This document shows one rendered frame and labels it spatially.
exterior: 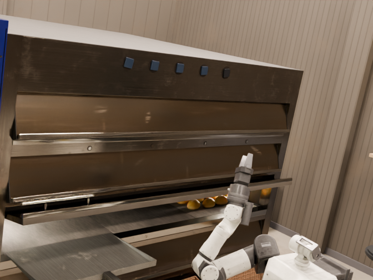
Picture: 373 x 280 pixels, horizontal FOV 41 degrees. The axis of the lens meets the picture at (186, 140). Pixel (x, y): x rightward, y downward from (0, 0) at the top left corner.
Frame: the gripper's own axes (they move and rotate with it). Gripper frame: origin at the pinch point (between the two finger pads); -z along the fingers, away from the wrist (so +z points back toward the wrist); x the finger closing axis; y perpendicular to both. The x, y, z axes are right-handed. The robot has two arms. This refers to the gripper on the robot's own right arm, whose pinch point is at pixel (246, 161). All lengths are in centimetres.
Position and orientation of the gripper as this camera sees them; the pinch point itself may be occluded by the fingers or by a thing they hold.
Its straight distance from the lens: 216.6
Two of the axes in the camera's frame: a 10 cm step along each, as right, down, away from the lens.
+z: -2.5, 9.5, -1.8
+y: -9.6, -2.7, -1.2
